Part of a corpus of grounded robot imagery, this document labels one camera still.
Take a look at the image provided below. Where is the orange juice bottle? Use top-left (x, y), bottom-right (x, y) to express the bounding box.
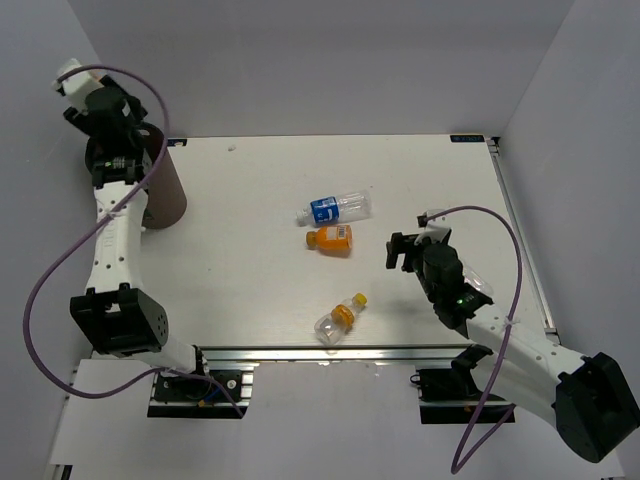
top-left (305, 224), bottom-right (353, 257)

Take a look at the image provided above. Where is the small clear yellow-cap bottle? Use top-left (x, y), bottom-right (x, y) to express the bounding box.
top-left (314, 293), bottom-right (368, 347)

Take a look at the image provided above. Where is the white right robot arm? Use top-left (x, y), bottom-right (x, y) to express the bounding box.
top-left (386, 231), bottom-right (639, 463)

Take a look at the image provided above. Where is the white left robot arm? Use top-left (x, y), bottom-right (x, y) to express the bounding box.
top-left (65, 86), bottom-right (212, 399)

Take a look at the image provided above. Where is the small sticker near bin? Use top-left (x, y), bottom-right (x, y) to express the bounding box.
top-left (167, 138), bottom-right (188, 147)

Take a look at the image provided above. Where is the brown cylindrical bin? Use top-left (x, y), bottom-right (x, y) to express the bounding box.
top-left (84, 124), bottom-right (188, 230)

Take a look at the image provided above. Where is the blue label clear bottle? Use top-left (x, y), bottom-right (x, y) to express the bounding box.
top-left (296, 190), bottom-right (372, 227)

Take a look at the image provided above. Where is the blue table label sticker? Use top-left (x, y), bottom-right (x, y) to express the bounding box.
top-left (450, 134), bottom-right (485, 143)

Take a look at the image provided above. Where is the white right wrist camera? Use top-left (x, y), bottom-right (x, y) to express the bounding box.
top-left (414, 209), bottom-right (451, 246)

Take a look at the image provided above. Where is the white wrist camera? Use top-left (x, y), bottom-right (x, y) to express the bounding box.
top-left (414, 209), bottom-right (451, 246)
top-left (52, 71), bottom-right (104, 113)

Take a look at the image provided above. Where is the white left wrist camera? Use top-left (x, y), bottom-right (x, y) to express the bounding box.
top-left (52, 71), bottom-right (104, 113)

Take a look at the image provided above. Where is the aluminium front rail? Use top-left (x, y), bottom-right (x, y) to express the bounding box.
top-left (201, 345), bottom-right (467, 363)

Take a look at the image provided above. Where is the aluminium rail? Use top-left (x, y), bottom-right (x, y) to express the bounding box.
top-left (201, 345), bottom-right (467, 363)
top-left (486, 136), bottom-right (561, 343)

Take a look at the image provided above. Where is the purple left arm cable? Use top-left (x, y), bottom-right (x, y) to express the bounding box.
top-left (22, 64), bottom-right (246, 418)

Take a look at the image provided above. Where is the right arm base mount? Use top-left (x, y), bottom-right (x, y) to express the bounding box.
top-left (410, 345), bottom-right (493, 425)

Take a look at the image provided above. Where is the aluminium right side rail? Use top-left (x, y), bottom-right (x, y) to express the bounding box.
top-left (486, 136), bottom-right (561, 343)

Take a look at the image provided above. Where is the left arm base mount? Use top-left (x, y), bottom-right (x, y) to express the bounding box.
top-left (147, 361), bottom-right (257, 420)

